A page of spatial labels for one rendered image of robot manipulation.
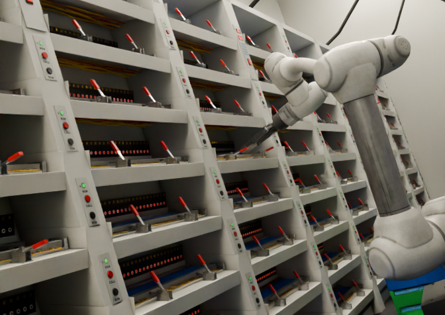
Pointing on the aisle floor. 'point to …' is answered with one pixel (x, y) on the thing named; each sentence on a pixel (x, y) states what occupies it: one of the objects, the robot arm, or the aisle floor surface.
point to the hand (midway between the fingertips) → (247, 146)
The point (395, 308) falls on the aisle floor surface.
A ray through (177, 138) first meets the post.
